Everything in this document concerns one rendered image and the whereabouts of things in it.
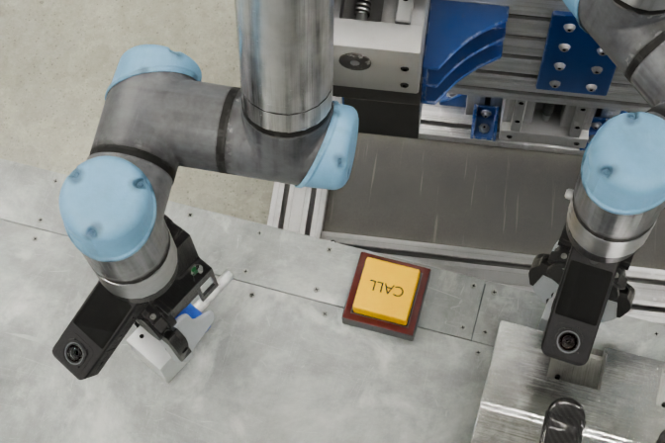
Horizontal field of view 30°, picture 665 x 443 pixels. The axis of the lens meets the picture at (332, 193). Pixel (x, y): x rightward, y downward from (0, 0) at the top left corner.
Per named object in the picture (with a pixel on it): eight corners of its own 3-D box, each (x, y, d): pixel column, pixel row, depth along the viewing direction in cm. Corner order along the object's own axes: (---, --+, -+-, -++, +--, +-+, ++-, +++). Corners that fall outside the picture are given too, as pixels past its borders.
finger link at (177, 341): (201, 358, 125) (173, 320, 118) (191, 370, 125) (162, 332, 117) (170, 333, 127) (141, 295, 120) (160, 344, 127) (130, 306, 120)
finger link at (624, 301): (637, 309, 125) (632, 273, 118) (632, 322, 125) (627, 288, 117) (592, 296, 127) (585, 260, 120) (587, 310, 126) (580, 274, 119)
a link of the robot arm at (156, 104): (246, 94, 113) (219, 204, 108) (128, 75, 114) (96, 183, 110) (237, 50, 105) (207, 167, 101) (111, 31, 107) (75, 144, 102)
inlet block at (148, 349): (217, 267, 139) (211, 250, 134) (249, 295, 137) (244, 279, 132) (135, 354, 135) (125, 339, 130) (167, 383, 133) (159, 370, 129)
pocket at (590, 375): (551, 344, 128) (556, 333, 125) (603, 357, 127) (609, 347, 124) (542, 386, 126) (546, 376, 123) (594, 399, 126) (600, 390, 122)
